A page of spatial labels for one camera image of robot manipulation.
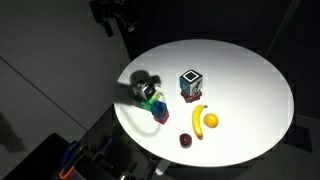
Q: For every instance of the lime soft cube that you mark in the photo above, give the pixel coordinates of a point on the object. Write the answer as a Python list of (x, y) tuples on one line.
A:
[(155, 97)]

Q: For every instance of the yellow toy banana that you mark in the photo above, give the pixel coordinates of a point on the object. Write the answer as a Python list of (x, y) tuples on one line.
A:
[(197, 123)]

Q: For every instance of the yellow orange toy fruit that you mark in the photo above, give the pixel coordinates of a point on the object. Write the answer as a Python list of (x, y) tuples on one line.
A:
[(211, 120)]

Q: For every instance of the dark red toy plum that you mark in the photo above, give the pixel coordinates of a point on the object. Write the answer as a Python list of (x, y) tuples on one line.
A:
[(185, 140)]

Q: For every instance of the pink soft cube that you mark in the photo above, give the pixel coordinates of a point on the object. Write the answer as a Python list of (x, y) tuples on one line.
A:
[(163, 118)]

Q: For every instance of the large blue number cube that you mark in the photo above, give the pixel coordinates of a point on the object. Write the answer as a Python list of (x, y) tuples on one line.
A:
[(191, 83)]

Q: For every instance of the purple clamp orange trigger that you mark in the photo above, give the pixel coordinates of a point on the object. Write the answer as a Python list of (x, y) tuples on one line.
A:
[(70, 156)]

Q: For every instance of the dark red picture cube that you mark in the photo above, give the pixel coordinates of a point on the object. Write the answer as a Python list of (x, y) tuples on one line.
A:
[(191, 98)]

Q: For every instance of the blue soft cube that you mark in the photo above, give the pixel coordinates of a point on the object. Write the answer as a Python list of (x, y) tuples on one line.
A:
[(158, 108)]

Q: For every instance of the green soft cube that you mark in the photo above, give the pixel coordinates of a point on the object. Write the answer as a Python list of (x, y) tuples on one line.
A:
[(146, 106)]

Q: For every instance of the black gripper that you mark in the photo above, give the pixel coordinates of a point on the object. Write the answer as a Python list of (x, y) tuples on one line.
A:
[(112, 7)]

